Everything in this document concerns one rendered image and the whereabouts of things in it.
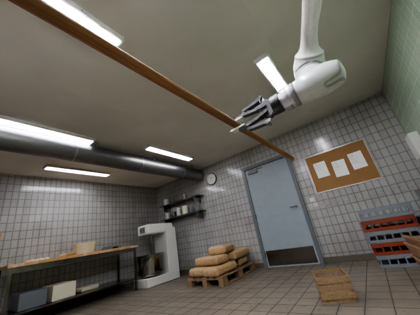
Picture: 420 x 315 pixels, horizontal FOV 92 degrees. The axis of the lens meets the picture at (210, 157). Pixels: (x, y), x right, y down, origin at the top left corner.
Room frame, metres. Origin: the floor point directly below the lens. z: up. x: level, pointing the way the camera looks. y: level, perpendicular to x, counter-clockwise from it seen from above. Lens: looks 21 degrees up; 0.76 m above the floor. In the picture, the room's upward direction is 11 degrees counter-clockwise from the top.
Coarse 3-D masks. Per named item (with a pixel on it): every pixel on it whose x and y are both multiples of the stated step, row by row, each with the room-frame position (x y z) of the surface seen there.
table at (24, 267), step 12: (96, 252) 4.25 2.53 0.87; (108, 252) 4.49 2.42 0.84; (120, 252) 4.70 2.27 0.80; (12, 264) 3.24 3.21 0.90; (24, 264) 3.36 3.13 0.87; (36, 264) 3.51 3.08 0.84; (48, 264) 3.65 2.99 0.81; (60, 264) 3.79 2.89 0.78; (0, 276) 3.66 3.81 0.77; (96, 288) 4.52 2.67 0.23; (60, 300) 3.88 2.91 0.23; (12, 312) 3.53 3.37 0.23; (24, 312) 3.46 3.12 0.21
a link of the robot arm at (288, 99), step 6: (288, 84) 0.62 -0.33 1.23; (282, 90) 0.62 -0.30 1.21; (288, 90) 0.61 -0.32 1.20; (282, 96) 0.63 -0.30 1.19; (288, 96) 0.62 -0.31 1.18; (294, 96) 0.61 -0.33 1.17; (282, 102) 0.64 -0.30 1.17; (288, 102) 0.63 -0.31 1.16; (294, 102) 0.63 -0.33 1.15; (300, 102) 0.63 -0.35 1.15; (288, 108) 0.66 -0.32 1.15
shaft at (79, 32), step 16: (16, 0) 0.20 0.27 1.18; (32, 0) 0.21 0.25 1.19; (48, 16) 0.23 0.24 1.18; (64, 16) 0.25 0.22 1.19; (80, 32) 0.27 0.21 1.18; (96, 48) 0.31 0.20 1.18; (112, 48) 0.32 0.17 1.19; (128, 64) 0.36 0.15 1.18; (144, 64) 0.39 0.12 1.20; (160, 80) 0.44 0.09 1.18; (192, 96) 0.54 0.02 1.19; (208, 112) 0.63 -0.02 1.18; (272, 144) 1.09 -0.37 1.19
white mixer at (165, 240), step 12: (144, 228) 5.08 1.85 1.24; (156, 228) 5.22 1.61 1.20; (168, 228) 5.49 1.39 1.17; (156, 240) 5.64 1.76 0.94; (168, 240) 5.46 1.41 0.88; (156, 252) 5.66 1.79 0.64; (168, 252) 5.44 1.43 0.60; (144, 264) 4.97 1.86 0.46; (156, 264) 5.05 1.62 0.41; (168, 264) 5.43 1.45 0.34; (144, 276) 5.02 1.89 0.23; (156, 276) 5.10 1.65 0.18; (168, 276) 5.37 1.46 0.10; (144, 288) 4.96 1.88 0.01
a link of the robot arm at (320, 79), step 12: (336, 60) 0.53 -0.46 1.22; (300, 72) 0.61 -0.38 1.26; (312, 72) 0.55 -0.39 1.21; (324, 72) 0.54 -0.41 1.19; (336, 72) 0.53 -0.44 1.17; (300, 84) 0.58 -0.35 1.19; (312, 84) 0.57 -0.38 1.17; (324, 84) 0.56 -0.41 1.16; (336, 84) 0.56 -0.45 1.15; (300, 96) 0.61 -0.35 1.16; (312, 96) 0.60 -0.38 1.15
